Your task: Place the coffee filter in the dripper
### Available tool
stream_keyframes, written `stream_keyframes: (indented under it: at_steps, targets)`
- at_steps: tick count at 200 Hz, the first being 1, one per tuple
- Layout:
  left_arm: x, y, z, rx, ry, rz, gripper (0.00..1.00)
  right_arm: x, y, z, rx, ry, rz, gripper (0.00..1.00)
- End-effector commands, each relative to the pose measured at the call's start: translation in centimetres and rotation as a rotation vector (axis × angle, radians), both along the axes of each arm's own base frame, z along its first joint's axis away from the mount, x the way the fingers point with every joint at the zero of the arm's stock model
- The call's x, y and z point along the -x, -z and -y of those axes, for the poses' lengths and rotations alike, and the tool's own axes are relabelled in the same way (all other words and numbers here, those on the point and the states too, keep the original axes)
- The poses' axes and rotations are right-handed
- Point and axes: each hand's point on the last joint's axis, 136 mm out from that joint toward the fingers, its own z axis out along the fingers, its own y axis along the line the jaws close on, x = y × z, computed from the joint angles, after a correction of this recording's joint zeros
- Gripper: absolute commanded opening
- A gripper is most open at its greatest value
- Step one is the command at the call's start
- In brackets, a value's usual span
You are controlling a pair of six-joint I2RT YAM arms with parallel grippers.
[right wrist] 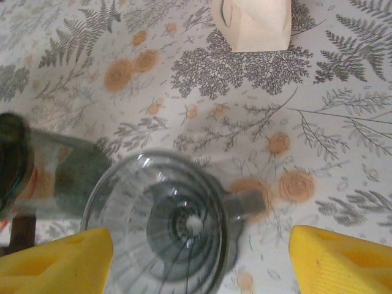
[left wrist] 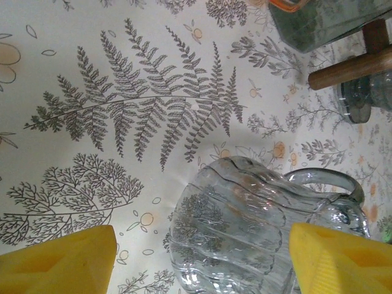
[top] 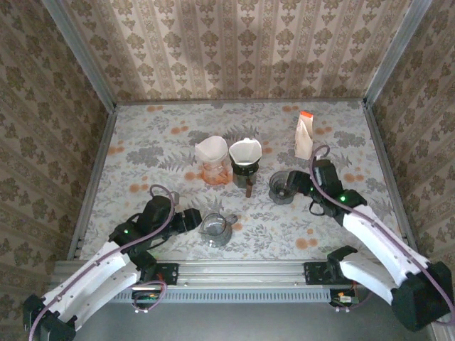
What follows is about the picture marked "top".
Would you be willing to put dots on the grey transparent dripper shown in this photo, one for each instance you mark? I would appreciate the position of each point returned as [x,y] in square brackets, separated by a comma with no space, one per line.
[279,186]

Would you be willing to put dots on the clear glass server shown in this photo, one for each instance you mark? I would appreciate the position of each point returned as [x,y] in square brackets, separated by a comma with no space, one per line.
[215,231]

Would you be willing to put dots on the pink transparent dripper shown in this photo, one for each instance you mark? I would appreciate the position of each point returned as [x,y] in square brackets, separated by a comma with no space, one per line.
[213,174]

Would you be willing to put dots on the white paper coffee filter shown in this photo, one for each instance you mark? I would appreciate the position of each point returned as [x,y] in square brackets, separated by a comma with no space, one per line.
[210,149]
[245,151]

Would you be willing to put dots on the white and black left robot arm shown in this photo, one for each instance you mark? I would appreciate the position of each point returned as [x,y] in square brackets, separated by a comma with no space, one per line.
[92,280]

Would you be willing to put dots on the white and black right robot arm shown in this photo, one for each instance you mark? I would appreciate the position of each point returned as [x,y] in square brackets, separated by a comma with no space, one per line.
[366,280]

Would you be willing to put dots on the filter pack with orange top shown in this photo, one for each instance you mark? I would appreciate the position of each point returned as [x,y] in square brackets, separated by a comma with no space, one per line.
[304,138]

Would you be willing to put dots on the small electronics board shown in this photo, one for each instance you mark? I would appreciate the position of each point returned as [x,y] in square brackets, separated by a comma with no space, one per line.
[145,295]
[343,298]

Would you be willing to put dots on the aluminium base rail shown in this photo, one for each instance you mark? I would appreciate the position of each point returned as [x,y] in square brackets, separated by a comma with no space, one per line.
[241,273]

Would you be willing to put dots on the aluminium table side rail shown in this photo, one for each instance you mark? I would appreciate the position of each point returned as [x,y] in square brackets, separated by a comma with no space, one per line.
[374,131]
[92,184]

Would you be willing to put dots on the aluminium table back rail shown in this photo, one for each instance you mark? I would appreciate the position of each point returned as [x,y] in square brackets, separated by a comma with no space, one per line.
[241,102]

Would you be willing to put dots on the aluminium frame post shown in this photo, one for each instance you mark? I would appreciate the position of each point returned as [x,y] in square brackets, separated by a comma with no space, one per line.
[394,53]
[80,53]

